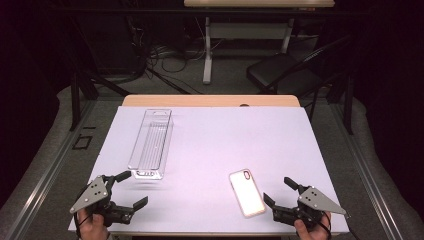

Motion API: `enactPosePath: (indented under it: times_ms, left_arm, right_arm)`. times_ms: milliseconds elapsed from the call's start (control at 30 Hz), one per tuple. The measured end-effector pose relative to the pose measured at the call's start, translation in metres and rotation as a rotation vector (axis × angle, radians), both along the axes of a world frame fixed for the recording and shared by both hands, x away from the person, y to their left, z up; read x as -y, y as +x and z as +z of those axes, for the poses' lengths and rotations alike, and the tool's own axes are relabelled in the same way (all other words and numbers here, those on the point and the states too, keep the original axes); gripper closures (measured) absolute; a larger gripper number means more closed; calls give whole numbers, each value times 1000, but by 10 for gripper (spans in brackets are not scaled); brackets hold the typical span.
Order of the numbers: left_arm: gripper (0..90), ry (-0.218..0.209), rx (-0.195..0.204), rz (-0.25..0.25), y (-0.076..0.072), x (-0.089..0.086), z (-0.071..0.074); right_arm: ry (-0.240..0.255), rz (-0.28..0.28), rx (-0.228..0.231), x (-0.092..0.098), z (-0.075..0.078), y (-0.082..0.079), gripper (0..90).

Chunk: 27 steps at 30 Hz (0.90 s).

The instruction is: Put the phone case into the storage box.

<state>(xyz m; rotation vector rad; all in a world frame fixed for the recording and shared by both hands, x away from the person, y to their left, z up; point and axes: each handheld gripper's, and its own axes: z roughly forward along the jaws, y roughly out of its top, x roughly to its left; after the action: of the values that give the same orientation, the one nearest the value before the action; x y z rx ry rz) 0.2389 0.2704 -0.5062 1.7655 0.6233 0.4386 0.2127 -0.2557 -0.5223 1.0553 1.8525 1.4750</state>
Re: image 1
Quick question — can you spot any left hand-held gripper cable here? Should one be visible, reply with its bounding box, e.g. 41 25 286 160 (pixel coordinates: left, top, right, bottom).
73 213 93 240

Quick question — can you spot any bundle of floor cables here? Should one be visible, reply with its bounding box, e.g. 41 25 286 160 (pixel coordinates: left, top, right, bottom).
126 16 208 78

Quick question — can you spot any person's right hand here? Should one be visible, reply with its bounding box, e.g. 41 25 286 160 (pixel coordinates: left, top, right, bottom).
293 211 333 240

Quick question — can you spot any black metal stand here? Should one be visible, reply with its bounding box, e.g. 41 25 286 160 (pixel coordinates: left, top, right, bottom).
68 16 131 132

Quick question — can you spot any aluminium floor rail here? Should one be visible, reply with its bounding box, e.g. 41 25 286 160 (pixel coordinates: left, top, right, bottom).
6 99 98 240
328 103 406 240

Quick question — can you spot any desk with white legs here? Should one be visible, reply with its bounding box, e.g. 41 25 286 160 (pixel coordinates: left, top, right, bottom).
183 0 336 85

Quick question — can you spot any right hand-held gripper cable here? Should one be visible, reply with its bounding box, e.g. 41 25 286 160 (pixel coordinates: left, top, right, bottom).
311 212 361 240

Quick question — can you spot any white table sheet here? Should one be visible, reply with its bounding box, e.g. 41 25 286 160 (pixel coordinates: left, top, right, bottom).
68 105 350 234

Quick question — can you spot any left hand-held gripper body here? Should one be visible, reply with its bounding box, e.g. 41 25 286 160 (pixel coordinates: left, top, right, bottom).
69 175 134 228

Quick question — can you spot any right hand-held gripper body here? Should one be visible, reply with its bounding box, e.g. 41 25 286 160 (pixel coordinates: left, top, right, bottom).
272 185 348 232

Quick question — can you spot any black square floor frame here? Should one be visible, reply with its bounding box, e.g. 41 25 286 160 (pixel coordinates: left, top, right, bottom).
72 134 94 151

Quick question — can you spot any person's left hand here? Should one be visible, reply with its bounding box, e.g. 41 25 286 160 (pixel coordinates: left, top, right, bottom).
77 208 111 240

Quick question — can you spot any translucent phone case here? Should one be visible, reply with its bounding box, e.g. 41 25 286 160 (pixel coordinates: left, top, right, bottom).
228 168 268 219

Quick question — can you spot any clear plastic container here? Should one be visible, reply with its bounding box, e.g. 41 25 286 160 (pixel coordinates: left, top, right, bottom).
127 108 175 181

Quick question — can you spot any hand-held gripper cable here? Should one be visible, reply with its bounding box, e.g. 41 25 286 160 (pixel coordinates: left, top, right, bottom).
73 213 93 240
311 212 361 240

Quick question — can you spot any black folding chair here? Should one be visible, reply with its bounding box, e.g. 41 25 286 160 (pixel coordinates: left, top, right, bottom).
246 34 354 121

